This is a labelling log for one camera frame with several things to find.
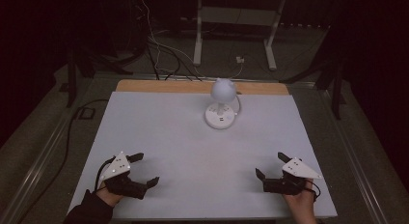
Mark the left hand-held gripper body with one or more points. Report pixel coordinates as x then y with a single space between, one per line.
125 185

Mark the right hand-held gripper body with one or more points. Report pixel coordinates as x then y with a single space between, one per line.
299 168

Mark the white power adapter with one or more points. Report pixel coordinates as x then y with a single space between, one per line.
239 60

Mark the person's right hand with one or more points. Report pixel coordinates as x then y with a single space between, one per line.
302 208

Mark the white desk lamp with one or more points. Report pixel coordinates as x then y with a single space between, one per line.
220 116

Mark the person's left hand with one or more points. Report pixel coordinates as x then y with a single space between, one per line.
109 196

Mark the metal floor rail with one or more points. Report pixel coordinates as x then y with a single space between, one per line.
353 159
35 162

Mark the white metal stand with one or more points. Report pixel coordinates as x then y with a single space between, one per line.
222 16

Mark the white table cover sheet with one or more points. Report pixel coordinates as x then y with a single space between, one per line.
193 159

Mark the black stand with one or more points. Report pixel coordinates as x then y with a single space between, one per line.
334 76
72 79

